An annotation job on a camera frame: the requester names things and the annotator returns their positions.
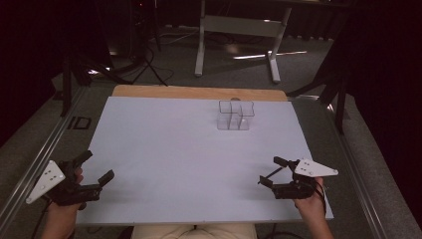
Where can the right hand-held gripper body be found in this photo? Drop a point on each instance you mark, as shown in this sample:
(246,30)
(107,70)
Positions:
(315,168)

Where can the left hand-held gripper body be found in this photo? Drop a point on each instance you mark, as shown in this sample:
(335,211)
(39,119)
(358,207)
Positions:
(46,179)

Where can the black pen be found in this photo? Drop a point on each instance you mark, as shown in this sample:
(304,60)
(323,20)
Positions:
(272,175)

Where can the clear plastic pen organizer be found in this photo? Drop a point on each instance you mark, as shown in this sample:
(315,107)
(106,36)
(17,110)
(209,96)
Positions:
(236,116)

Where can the person's right hand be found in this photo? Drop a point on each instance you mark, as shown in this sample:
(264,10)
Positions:
(310,205)

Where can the person's left hand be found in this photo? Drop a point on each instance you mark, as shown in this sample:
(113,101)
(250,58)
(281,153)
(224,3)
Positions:
(64,212)

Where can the black tripod stand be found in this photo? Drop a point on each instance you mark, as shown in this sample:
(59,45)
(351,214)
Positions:
(71,79)

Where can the white table board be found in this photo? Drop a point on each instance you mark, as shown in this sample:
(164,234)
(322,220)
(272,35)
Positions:
(185,166)

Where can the black metal stand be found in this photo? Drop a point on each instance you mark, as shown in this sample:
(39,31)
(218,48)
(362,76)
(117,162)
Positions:
(331,89)

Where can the person's cream trousers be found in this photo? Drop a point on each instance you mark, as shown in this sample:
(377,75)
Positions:
(195,232)

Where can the aluminium floor rail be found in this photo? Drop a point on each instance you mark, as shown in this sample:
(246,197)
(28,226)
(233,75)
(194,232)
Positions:
(33,166)
(358,186)

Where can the grey metal table frame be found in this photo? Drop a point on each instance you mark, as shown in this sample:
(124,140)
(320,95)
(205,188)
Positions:
(239,26)

